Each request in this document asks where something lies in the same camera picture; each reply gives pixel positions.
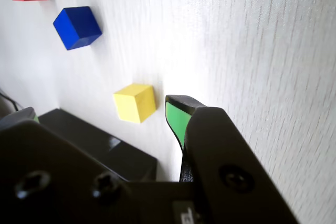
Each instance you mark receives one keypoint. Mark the blue cube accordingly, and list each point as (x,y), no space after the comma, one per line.
(76,27)

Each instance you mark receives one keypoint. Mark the yellow cube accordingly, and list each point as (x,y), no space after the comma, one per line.
(134,103)

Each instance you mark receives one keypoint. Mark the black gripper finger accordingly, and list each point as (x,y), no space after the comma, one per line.
(223,150)
(21,115)

